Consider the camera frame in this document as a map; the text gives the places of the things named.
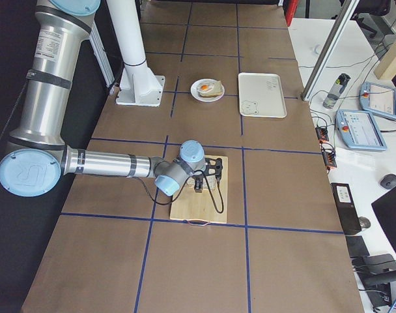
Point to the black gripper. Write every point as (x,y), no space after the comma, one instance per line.
(197,186)

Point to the white bread slice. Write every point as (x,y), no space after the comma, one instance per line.
(209,183)

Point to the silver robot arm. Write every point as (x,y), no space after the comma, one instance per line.
(36,156)

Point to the brown bread slice on plate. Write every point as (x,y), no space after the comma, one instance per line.
(217,90)

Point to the wooden cutting board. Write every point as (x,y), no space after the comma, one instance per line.
(209,206)

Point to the fried egg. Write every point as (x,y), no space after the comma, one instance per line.
(205,87)

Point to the cream bear tray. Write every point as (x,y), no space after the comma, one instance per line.
(261,95)

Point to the white mounting column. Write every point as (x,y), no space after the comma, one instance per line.
(138,86)

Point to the orange black connector block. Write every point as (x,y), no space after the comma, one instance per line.
(326,148)

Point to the black box on desk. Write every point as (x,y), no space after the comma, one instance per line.
(346,209)

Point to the near teach pendant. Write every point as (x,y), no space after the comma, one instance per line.
(359,130)

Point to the teach pendant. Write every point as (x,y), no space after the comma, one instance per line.
(378,99)
(359,130)

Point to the clear water bottle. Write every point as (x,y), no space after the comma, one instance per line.
(336,91)

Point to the black computer mouse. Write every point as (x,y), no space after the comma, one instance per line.
(388,181)

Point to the far teach pendant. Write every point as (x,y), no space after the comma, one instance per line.
(378,99)

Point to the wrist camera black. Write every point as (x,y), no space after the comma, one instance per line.
(214,166)

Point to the aluminium frame post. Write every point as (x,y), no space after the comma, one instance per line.
(337,30)

